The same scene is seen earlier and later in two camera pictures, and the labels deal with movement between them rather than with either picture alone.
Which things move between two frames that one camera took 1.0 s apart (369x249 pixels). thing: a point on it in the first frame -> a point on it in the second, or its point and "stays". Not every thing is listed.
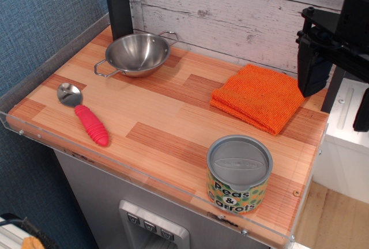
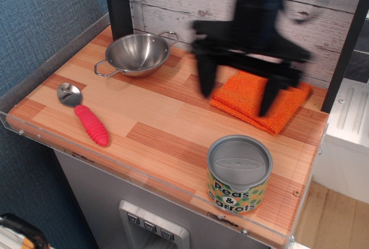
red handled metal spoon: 70,95 stays
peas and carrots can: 237,172 stays
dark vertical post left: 119,4 stays
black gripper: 322,31 -> 252,41
